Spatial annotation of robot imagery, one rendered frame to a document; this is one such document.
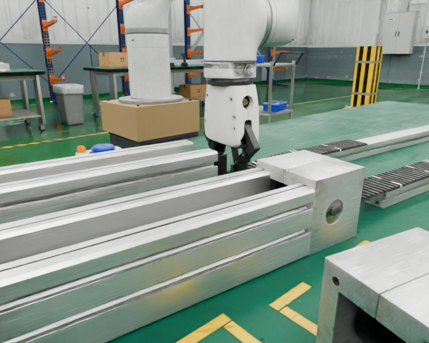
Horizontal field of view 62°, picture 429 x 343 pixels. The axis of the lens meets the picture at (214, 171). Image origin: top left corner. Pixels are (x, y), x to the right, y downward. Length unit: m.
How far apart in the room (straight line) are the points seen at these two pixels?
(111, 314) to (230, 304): 0.11
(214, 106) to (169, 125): 0.44
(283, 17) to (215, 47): 0.12
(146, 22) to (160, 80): 0.15
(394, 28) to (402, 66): 1.11
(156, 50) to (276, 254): 0.76
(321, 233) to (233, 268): 0.13
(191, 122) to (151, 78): 0.17
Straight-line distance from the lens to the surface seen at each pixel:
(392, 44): 12.17
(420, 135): 1.09
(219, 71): 0.57
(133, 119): 0.99
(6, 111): 5.35
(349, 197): 0.47
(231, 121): 0.57
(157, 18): 1.06
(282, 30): 0.61
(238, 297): 0.38
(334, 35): 13.41
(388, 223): 0.57
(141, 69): 1.05
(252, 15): 0.58
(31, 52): 8.28
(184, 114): 1.06
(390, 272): 0.26
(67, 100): 5.56
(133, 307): 0.33
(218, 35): 0.57
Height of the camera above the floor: 1.01
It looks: 18 degrees down
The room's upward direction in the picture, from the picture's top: straight up
